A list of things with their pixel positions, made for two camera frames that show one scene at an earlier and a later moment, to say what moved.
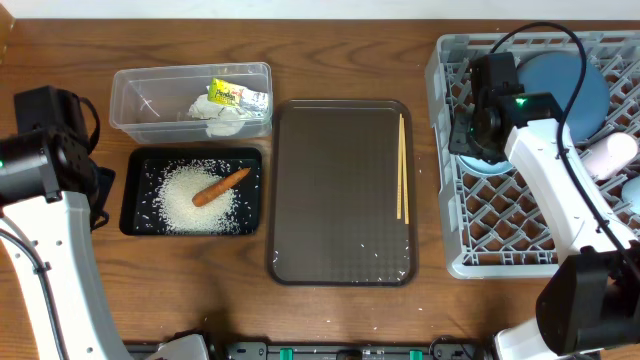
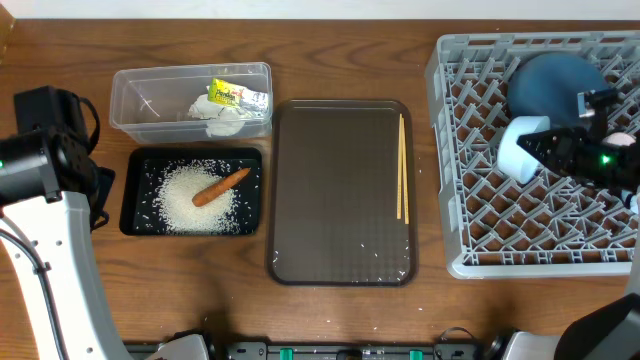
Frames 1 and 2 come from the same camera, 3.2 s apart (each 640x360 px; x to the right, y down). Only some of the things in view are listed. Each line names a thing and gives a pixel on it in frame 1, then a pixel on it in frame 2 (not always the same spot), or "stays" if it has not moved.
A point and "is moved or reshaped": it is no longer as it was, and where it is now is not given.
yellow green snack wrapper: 235,95 stays
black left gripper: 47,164 stays
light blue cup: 631,192 stays
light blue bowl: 475,166 is moved or reshaped
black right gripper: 460,140 to 567,153
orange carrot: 219,187 stays
